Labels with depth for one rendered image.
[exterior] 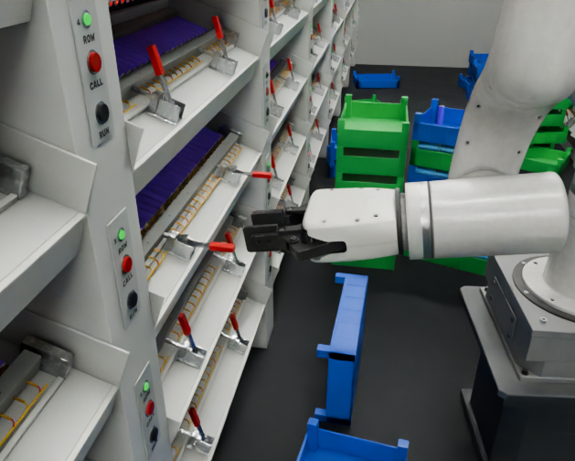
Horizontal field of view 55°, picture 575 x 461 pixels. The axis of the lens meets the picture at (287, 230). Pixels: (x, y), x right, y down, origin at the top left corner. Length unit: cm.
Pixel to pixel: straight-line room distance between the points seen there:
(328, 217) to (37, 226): 28
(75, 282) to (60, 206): 8
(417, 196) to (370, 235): 6
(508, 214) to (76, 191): 40
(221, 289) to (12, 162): 64
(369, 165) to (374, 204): 105
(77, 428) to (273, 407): 79
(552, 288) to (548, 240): 48
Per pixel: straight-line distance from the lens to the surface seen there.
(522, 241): 60
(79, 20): 50
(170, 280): 75
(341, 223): 57
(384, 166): 165
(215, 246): 78
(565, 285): 106
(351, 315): 125
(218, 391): 114
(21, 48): 48
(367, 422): 130
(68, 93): 48
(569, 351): 103
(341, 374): 119
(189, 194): 90
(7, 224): 48
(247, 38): 114
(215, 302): 103
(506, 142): 68
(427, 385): 141
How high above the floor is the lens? 95
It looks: 28 degrees down
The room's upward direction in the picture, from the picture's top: straight up
